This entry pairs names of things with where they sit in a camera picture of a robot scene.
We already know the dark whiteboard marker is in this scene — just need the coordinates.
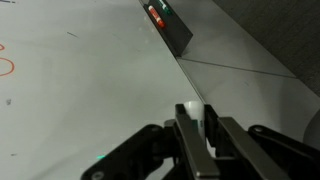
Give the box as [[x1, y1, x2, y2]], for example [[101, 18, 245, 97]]
[[158, 0, 173, 17]]

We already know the gripper left finger metal bar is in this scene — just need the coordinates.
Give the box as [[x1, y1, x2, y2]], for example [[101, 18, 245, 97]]
[[79, 103, 222, 180]]

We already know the white whiteboard panel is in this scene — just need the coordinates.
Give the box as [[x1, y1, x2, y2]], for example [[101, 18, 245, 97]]
[[0, 0, 206, 180]]

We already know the white green whiteboard marker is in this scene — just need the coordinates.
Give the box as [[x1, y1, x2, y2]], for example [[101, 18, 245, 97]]
[[182, 100, 217, 158]]

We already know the gripper right finger metal bar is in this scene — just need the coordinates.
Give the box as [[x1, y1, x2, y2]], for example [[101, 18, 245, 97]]
[[203, 104, 320, 180]]

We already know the red whiteboard marker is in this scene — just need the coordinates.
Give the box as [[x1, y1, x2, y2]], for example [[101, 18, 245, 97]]
[[147, 4, 167, 30]]

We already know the black whiteboard marker tray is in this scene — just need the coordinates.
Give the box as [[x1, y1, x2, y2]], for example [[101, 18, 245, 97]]
[[142, 0, 195, 58]]

